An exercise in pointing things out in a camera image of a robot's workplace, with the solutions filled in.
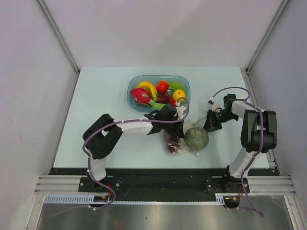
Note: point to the purple grape bunch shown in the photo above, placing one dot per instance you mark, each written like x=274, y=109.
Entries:
x=171, y=144

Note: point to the red pepper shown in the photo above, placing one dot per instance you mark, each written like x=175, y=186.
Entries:
x=170, y=99

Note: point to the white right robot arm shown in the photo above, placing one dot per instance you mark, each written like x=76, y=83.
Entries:
x=258, y=133

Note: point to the left aluminium frame post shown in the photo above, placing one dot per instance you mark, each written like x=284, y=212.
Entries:
x=57, y=34

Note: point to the clear patterned zip bag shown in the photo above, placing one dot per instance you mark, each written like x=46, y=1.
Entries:
x=188, y=124

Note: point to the green netted melon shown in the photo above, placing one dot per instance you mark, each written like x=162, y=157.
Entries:
x=196, y=138

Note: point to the green bitter gourd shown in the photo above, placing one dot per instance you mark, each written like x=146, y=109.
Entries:
x=157, y=106

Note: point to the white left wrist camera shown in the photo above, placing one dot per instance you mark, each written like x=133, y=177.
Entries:
x=182, y=111

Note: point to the red tomato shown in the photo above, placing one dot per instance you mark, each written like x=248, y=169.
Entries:
x=162, y=86

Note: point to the orange fruit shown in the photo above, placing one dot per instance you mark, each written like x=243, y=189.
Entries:
x=179, y=95

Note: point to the pink dragon fruit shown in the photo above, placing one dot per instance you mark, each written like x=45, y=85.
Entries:
x=142, y=97

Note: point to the aluminium frame post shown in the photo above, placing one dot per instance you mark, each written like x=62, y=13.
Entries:
x=267, y=34
x=57, y=34

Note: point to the right aluminium frame post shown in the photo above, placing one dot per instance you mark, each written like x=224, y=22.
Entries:
x=267, y=34

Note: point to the green leaf vegetable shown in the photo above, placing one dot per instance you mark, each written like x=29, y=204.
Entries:
x=175, y=85

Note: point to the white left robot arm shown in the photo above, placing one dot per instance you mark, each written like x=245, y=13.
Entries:
x=101, y=137

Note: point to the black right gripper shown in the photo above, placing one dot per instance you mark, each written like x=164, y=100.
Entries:
x=211, y=125

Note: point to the yellow banana bunch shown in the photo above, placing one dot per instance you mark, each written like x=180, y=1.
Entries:
x=150, y=88

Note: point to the teal plastic fruit bowl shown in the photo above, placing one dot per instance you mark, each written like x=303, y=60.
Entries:
x=154, y=79

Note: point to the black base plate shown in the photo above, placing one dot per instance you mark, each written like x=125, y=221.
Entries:
x=163, y=185

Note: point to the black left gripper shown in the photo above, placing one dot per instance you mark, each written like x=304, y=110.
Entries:
x=178, y=132

